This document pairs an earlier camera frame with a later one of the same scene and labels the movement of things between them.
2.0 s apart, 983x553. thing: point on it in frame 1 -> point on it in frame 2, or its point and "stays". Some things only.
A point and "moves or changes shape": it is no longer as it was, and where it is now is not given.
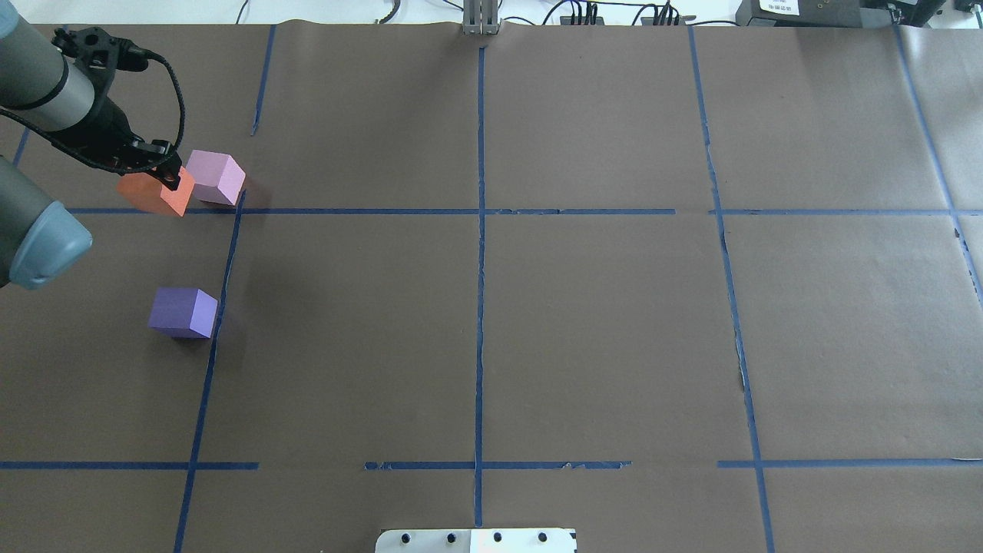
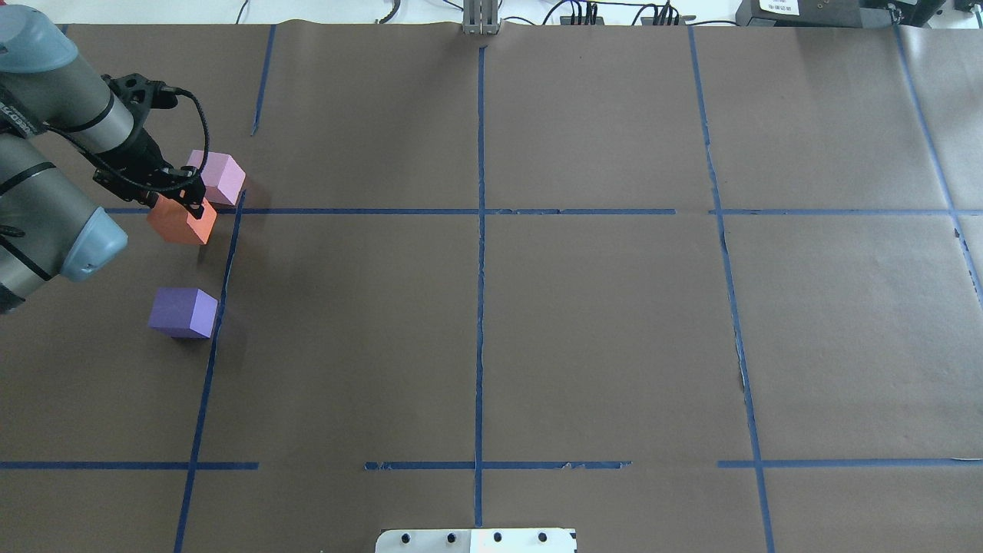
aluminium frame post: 480,17 stays
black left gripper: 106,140 -> 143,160
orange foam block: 154,193 moves or changes shape
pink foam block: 217,177 stays
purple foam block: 184,312 stays
